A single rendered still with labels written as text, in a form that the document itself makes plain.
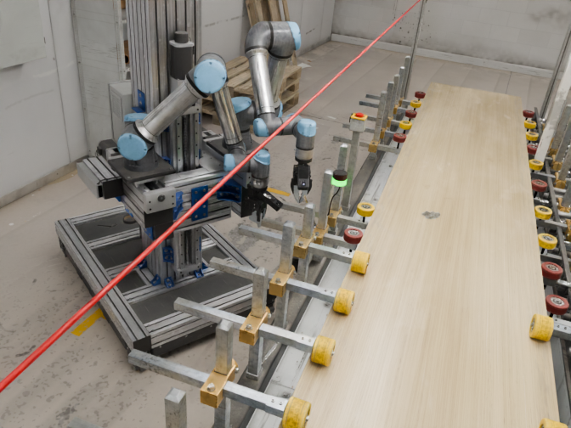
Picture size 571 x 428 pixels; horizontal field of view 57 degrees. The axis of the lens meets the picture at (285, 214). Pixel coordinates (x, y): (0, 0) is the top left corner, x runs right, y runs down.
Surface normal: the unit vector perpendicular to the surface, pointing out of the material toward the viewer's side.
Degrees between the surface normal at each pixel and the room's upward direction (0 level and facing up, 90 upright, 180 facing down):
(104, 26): 90
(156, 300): 0
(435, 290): 0
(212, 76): 85
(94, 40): 90
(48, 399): 0
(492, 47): 90
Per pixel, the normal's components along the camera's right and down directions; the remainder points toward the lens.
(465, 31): -0.40, 0.44
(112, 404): 0.07, -0.86
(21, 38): 0.91, 0.26
